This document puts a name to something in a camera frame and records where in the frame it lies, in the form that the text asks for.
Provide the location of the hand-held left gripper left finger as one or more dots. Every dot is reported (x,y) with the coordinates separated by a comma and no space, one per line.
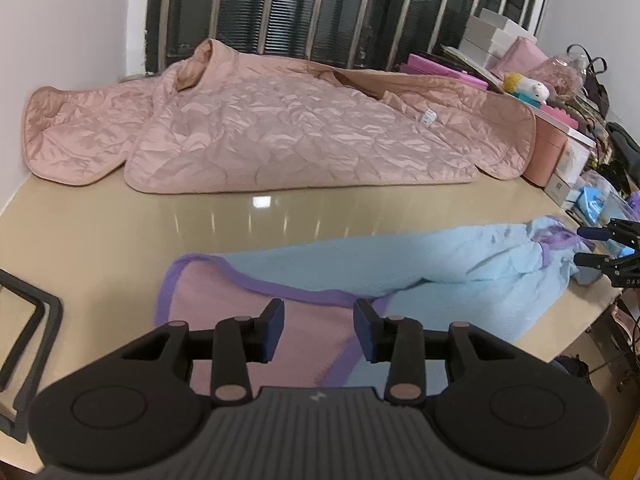
(272,332)

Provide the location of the white yellow plush toy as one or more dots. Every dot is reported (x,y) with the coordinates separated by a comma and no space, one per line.
(537,91)

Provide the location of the pink storage box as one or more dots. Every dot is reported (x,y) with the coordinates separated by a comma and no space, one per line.
(545,155)

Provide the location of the black frame stand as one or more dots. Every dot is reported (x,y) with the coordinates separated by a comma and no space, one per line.
(42,340)

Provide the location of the dark book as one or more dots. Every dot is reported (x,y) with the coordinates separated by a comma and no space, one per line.
(430,56)

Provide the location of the teal box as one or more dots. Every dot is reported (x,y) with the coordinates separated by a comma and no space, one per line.
(527,100)

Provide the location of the pink quilted jacket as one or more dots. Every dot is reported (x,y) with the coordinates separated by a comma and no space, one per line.
(300,145)

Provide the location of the white storage box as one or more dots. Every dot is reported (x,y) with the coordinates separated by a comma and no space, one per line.
(575,160)

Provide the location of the stack of white boxes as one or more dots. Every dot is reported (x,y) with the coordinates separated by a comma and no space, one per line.
(492,35)

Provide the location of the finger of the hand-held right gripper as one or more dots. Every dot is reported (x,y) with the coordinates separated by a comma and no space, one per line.
(592,233)
(592,260)

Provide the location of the patterned plastic packet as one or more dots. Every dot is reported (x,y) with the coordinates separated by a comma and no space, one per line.
(470,60)

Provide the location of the pink flat box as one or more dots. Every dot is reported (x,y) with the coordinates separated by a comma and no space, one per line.
(430,67)

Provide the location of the pink cushion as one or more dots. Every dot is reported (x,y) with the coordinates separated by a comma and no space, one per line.
(525,57)

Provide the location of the pink purple blue shirt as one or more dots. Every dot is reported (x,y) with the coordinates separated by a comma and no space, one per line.
(450,270)

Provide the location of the white printed carton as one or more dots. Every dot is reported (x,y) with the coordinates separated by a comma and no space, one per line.
(559,191)

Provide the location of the black backpack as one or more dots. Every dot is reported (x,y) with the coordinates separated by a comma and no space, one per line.
(622,155)

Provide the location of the dark window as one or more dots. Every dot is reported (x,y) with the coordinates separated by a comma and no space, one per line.
(295,0)

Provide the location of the pink foam piece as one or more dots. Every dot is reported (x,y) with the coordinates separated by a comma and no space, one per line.
(560,115)

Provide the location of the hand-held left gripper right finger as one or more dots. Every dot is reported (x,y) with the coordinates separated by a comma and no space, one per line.
(365,332)

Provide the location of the blue plastic packets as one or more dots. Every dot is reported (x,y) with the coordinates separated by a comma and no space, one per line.
(597,205)

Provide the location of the black handbag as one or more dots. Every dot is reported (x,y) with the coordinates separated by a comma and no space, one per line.
(595,85)

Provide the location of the pink fluffy fabric bag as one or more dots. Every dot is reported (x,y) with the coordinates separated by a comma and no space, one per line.
(557,77)

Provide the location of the metal window railing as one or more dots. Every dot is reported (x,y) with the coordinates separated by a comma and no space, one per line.
(268,10)

